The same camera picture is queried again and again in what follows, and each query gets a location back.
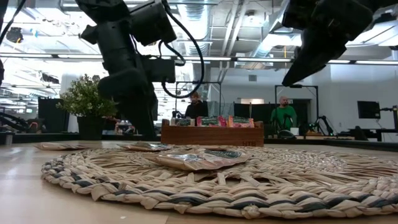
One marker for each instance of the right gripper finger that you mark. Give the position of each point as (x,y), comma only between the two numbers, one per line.
(326,53)
(306,46)

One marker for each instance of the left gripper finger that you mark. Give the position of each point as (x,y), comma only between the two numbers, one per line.
(141,115)

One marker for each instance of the beige vanilla apple tea packet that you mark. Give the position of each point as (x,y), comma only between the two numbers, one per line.
(183,122)
(59,146)
(192,162)
(143,146)

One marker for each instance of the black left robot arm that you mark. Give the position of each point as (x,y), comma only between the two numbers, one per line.
(149,21)

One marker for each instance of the person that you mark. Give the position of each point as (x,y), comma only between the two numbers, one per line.
(283,116)
(196,110)

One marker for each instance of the potted green plant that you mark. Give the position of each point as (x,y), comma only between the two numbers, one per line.
(84,99)

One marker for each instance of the wooden three-compartment tray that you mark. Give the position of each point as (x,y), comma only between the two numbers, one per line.
(211,137)

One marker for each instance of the black upright panel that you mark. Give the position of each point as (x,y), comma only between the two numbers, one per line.
(51,115)

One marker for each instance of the black round ceiling speaker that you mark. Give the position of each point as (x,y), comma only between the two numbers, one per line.
(14,35)

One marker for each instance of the round woven placemat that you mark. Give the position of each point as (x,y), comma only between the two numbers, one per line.
(217,193)

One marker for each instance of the silver ventilation duct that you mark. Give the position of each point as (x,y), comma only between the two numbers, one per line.
(264,46)

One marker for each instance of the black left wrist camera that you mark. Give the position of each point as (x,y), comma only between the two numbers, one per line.
(158,70)

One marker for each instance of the black wall-mounted screen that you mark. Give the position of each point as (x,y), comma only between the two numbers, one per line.
(368,109)

